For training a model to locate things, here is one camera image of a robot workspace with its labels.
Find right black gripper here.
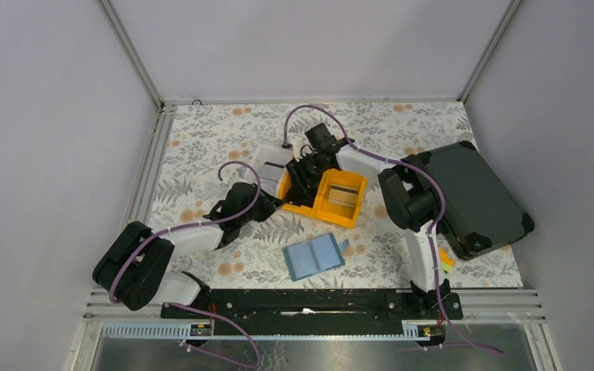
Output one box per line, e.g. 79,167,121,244
285,152,327,198

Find white card storage bin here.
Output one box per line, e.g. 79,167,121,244
250,145,294,199

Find yellow card storage bin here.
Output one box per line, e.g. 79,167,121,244
275,169,367,229

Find blue card holder wallet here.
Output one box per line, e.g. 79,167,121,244
282,233,350,282

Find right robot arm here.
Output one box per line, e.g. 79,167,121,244
285,123,446,318

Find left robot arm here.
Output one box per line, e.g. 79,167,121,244
92,182,283,318

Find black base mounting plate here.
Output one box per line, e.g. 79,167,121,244
161,282,463,337

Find small yellow green block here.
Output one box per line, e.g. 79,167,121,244
439,248,456,274

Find black hard case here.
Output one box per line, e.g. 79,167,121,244
403,141,534,260

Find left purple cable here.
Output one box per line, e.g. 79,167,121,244
107,160,262,304

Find purple cable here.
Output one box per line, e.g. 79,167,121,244
107,160,262,304
282,104,506,357

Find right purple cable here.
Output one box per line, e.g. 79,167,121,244
282,104,506,357

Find slotted aluminium cable rail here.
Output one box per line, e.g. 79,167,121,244
101,322,213,340

